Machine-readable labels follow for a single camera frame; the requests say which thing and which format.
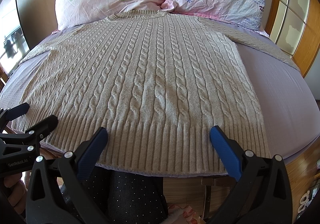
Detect wooden headboard with glass panels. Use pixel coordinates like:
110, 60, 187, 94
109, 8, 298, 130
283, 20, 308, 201
265, 0, 319, 77

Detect wooden chair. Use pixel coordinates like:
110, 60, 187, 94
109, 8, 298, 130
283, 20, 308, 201
0, 64, 9, 91

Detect beige cable-knit sweater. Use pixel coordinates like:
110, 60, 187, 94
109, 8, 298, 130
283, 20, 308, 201
11, 9, 301, 176

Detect person's left hand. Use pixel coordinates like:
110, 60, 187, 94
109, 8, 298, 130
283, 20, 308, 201
4, 173, 27, 215

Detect lilac bed sheet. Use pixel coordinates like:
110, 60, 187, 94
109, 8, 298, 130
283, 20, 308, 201
0, 23, 320, 177

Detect dark dotted trousers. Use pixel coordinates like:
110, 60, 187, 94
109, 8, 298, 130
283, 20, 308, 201
82, 167, 169, 223

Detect window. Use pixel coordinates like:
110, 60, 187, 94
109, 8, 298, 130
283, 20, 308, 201
1, 0, 30, 75

